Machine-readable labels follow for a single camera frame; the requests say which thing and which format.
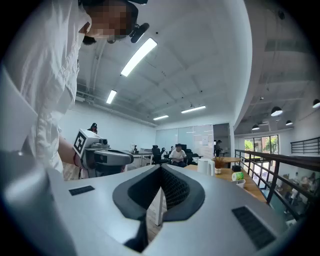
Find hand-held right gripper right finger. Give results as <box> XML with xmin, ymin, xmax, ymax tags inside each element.
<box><xmin>146</xmin><ymin>163</ymin><xmax>291</xmax><ymax>256</ymax></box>

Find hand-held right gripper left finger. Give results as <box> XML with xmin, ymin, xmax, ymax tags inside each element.
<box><xmin>46</xmin><ymin>163</ymin><xmax>162</xmax><ymax>256</ymax></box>

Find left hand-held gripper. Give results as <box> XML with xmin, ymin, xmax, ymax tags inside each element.
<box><xmin>73</xmin><ymin>128</ymin><xmax>135</xmax><ymax>179</ymax></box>

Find white electric kettle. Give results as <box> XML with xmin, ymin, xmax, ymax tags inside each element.
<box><xmin>197</xmin><ymin>158</ymin><xmax>216</xmax><ymax>177</ymax></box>

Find person's left forearm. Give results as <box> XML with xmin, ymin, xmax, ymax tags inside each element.
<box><xmin>57</xmin><ymin>136</ymin><xmax>83</xmax><ymax>169</ymax></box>

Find white office desk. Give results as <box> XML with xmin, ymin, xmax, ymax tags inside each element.
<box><xmin>124</xmin><ymin>149</ymin><xmax>154</xmax><ymax>171</ymax></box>

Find black office chair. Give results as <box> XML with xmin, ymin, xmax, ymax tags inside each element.
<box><xmin>151</xmin><ymin>144</ymin><xmax>169</xmax><ymax>166</ymax></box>
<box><xmin>184</xmin><ymin>148</ymin><xmax>204</xmax><ymax>166</ymax></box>

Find white plastic container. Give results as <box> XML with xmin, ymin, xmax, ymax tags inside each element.
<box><xmin>231</xmin><ymin>178</ymin><xmax>247</xmax><ymax>189</ymax></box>

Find dried plant in white pot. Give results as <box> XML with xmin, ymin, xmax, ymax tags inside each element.
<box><xmin>212</xmin><ymin>156</ymin><xmax>225</xmax><ymax>175</ymax></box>

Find black metal railing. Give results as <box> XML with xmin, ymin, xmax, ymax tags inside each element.
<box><xmin>234</xmin><ymin>149</ymin><xmax>320</xmax><ymax>222</ymax></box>

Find large glass window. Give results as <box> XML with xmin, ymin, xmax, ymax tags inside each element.
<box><xmin>244</xmin><ymin>134</ymin><xmax>280</xmax><ymax>155</ymax></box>

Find person's white shirt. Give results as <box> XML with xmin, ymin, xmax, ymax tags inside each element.
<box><xmin>4</xmin><ymin>0</ymin><xmax>93</xmax><ymax>176</ymax></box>

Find black balcony railing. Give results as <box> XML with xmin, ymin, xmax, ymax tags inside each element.
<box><xmin>290</xmin><ymin>136</ymin><xmax>320</xmax><ymax>155</ymax></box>

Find person's head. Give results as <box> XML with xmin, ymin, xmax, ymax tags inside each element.
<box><xmin>83</xmin><ymin>0</ymin><xmax>140</xmax><ymax>46</ymax></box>

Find black head-worn camera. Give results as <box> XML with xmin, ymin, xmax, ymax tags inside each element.
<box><xmin>129</xmin><ymin>22</ymin><xmax>151</xmax><ymax>44</ymax></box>

